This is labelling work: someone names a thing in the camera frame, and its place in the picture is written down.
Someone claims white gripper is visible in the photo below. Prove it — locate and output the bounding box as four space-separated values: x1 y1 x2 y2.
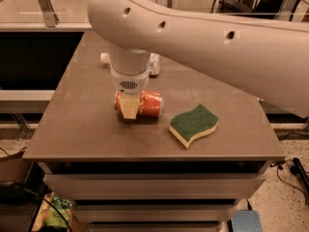
110 69 149 120

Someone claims red Coca-Cola can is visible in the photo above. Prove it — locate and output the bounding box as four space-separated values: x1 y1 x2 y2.
114 91 163 118

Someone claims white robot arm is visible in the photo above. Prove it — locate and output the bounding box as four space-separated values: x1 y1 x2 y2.
88 0 309 118

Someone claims clear plastic water bottle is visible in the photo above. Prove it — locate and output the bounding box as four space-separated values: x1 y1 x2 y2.
100 53 162 76

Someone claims green and yellow sponge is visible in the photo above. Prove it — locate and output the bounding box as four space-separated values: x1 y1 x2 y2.
169 104 218 148

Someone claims grey drawer cabinet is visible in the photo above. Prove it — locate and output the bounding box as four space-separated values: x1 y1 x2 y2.
24 32 283 232

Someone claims green snack bag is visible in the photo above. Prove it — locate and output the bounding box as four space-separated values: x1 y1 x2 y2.
31 192 72 232

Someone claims blue perforated box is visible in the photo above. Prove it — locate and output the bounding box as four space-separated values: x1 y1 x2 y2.
230 210 263 232

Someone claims black power strip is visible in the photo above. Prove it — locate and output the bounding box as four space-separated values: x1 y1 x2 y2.
292 158 309 204

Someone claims metal railing bracket left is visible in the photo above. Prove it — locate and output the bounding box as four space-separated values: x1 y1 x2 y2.
38 0 59 28

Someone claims black cable on floor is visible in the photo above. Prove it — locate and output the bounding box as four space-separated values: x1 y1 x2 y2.
269 159 309 198

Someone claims metal railing bracket right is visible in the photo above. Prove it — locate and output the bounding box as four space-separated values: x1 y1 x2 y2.
275 0 297 21

